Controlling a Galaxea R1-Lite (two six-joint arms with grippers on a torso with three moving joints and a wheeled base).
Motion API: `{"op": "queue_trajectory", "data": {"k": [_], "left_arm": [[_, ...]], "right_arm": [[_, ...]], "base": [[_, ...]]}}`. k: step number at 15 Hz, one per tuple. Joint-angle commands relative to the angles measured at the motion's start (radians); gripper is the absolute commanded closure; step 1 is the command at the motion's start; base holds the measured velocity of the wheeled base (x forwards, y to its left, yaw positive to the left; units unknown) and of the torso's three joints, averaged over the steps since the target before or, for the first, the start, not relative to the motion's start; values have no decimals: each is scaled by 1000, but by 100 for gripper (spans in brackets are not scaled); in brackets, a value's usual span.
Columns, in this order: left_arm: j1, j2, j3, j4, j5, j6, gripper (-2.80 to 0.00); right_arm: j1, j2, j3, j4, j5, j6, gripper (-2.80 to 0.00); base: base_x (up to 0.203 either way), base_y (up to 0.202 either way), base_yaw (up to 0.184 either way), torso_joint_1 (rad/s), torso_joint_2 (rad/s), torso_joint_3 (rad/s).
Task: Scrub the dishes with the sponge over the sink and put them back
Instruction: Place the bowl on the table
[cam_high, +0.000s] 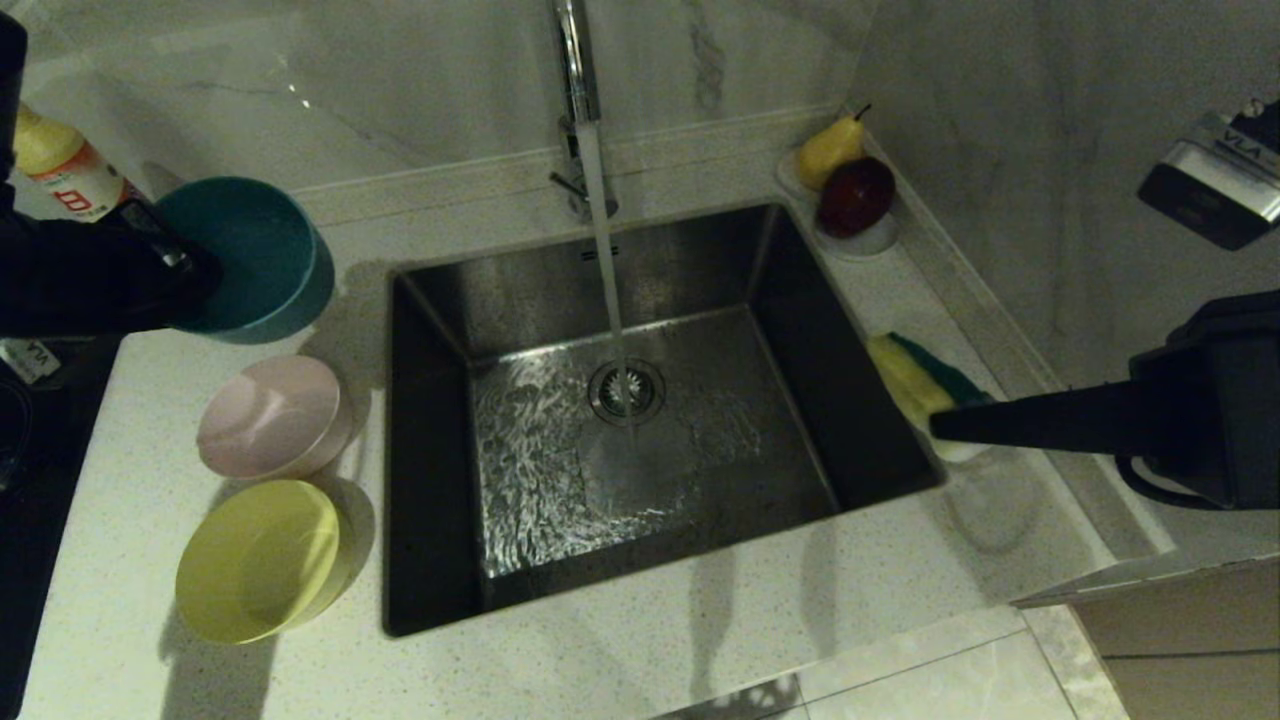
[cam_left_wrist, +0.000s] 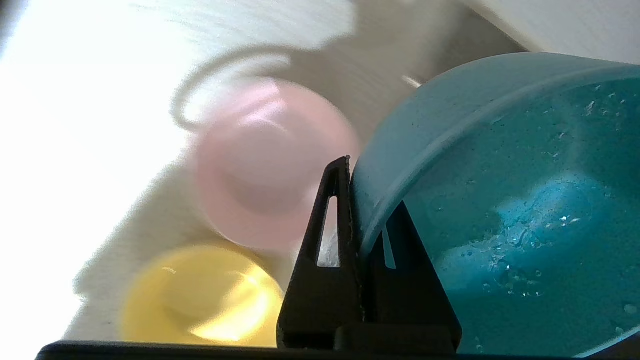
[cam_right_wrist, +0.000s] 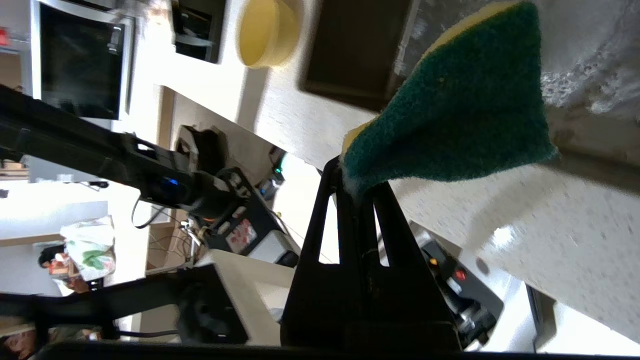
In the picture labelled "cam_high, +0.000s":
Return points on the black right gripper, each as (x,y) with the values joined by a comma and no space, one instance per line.
(1220,410)

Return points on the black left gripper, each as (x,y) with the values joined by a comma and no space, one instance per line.
(80,280)

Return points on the blue plastic bowl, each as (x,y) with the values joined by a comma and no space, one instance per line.
(260,250)

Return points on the yellow detergent bottle red label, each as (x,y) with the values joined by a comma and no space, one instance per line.
(60,170)

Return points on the yellow and green sponge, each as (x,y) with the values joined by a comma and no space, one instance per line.
(905,380)

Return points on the pink plastic bowl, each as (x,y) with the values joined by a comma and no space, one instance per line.
(270,420)

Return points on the yellow plastic bowl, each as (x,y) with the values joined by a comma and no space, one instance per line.
(255,560)

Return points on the chrome faucet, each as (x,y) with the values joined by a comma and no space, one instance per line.
(578,60)

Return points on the stainless steel sink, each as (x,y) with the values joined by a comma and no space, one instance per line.
(750,480)

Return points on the metal sink drain strainer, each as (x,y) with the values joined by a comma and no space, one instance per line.
(645,395)

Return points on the light wooden cabinet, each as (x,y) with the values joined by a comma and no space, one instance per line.
(1200,650)

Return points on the small white dish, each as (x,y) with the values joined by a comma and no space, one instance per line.
(860,247)

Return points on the dark red apple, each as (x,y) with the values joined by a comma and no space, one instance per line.
(855,195)

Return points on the black induction cooktop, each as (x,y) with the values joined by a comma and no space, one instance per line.
(30,560)

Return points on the yellow pear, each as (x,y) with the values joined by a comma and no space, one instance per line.
(825,155)

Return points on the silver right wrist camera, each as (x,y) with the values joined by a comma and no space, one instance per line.
(1210,190)

